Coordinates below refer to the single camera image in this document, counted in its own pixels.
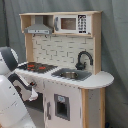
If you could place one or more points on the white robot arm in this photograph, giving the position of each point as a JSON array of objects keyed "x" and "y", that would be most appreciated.
[{"x": 14, "y": 90}]

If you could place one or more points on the wooden toy kitchen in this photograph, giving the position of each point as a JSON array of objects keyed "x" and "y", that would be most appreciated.
[{"x": 61, "y": 50}]

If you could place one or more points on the grey toy sink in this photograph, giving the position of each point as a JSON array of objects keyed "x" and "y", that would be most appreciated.
[{"x": 72, "y": 74}]

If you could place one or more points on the black toy faucet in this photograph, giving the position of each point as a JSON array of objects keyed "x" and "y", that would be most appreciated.
[{"x": 80, "y": 65}]

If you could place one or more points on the black toy stovetop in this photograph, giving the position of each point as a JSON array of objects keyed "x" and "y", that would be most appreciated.
[{"x": 37, "y": 67}]

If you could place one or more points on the white cabinet door with dispenser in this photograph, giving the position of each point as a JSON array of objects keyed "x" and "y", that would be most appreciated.
[{"x": 62, "y": 106}]

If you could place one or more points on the white toy microwave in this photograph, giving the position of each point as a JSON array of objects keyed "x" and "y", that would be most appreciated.
[{"x": 74, "y": 24}]

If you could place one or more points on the grey range hood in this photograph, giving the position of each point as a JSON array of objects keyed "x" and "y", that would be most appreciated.
[{"x": 39, "y": 27}]

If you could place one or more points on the grey backdrop curtain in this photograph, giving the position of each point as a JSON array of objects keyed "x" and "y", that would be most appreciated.
[{"x": 114, "y": 42}]

